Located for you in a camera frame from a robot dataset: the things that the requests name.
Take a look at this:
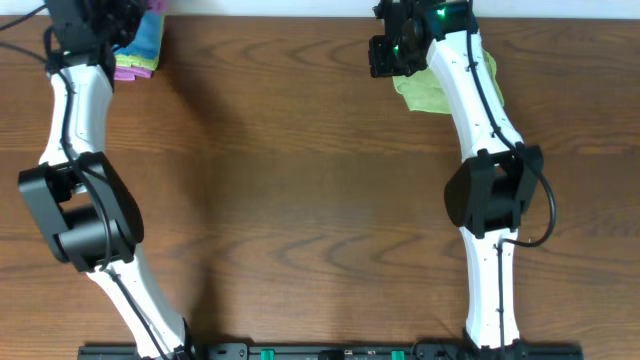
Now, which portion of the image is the purple microfiber cloth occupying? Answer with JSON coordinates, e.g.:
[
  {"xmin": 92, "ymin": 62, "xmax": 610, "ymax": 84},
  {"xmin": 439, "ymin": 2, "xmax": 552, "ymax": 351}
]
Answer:
[{"xmin": 147, "ymin": 0, "xmax": 169, "ymax": 15}]

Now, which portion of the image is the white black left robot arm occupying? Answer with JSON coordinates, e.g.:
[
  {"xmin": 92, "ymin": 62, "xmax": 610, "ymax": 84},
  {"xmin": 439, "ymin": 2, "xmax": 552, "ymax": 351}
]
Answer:
[{"xmin": 18, "ymin": 0, "xmax": 198, "ymax": 359}]

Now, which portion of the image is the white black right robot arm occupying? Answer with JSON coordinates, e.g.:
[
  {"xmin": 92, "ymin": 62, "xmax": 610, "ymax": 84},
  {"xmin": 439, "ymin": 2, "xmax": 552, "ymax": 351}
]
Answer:
[{"xmin": 369, "ymin": 1, "xmax": 543, "ymax": 358}]

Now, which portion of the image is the folded blue cloth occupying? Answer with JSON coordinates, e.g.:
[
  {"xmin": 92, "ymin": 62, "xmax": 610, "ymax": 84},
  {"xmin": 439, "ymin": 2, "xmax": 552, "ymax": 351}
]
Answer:
[{"xmin": 113, "ymin": 11, "xmax": 165, "ymax": 60}]

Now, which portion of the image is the folded purple cloth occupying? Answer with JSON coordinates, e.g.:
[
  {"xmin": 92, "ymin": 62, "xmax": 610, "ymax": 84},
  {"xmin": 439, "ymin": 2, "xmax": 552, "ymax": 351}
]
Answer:
[{"xmin": 114, "ymin": 66, "xmax": 153, "ymax": 81}]

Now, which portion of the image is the folded green cloth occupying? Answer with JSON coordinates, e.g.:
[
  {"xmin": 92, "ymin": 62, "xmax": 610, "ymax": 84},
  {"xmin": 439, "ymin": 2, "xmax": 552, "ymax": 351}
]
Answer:
[{"xmin": 113, "ymin": 14, "xmax": 167, "ymax": 72}]

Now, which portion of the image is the crumpled green cloth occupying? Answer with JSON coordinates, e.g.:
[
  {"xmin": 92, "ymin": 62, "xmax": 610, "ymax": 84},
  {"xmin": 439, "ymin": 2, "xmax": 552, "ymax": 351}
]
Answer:
[{"xmin": 393, "ymin": 46, "xmax": 483, "ymax": 119}]

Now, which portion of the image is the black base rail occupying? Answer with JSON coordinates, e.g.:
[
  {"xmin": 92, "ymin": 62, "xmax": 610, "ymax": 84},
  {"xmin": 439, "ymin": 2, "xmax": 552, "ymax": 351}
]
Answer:
[{"xmin": 77, "ymin": 342, "xmax": 585, "ymax": 360}]

